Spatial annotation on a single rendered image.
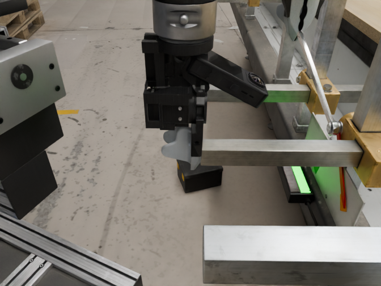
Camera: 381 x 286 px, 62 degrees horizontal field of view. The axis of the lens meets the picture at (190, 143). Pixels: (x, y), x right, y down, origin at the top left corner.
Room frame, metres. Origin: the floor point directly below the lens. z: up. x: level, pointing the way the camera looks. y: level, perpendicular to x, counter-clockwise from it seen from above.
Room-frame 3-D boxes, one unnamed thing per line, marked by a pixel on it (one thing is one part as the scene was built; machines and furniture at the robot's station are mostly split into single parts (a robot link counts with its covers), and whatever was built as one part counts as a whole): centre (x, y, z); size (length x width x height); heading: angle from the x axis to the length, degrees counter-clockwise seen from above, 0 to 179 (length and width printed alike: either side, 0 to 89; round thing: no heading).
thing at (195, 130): (0.37, -0.01, 0.90); 0.05 x 0.02 x 0.09; 179
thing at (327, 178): (0.46, -0.26, 0.75); 0.26 x 0.01 x 0.10; 179
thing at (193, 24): (0.39, 0.01, 1.05); 0.08 x 0.08 x 0.05
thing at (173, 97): (0.39, 0.02, 0.96); 0.09 x 0.08 x 0.12; 89
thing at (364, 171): (0.40, -0.28, 0.85); 0.14 x 0.06 x 0.05; 179
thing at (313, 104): (0.65, -0.28, 0.82); 0.14 x 0.06 x 0.05; 179
